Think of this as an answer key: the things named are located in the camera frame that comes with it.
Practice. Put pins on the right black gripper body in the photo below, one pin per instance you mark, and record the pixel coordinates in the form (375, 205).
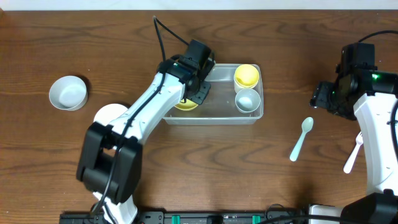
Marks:
(334, 99)

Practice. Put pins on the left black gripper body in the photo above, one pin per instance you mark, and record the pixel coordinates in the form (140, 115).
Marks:
(201, 93)

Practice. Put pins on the yellow bowl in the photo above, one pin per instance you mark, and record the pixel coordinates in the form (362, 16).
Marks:
(186, 105)

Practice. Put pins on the white cup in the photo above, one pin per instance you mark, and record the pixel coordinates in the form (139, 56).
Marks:
(238, 87)

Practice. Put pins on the yellow cup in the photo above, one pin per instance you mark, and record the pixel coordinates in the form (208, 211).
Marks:
(246, 76)

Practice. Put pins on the grey cup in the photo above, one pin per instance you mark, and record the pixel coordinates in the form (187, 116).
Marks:
(247, 100)

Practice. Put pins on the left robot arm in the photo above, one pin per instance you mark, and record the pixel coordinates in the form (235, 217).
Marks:
(111, 159)

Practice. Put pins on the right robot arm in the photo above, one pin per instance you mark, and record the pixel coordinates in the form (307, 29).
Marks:
(377, 118)

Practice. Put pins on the clear plastic container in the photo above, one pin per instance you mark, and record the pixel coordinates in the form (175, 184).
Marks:
(219, 107)

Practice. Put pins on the pale green plastic spoon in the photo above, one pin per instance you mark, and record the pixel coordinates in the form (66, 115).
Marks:
(307, 126)

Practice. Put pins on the white plastic fork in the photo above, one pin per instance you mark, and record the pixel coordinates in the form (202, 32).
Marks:
(352, 157)

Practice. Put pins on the white bowl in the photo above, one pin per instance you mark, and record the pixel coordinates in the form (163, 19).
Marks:
(109, 112)

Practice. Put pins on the grey bowl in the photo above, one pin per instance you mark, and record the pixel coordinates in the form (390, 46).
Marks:
(68, 93)

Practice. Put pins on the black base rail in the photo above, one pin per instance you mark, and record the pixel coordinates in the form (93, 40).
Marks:
(160, 217)

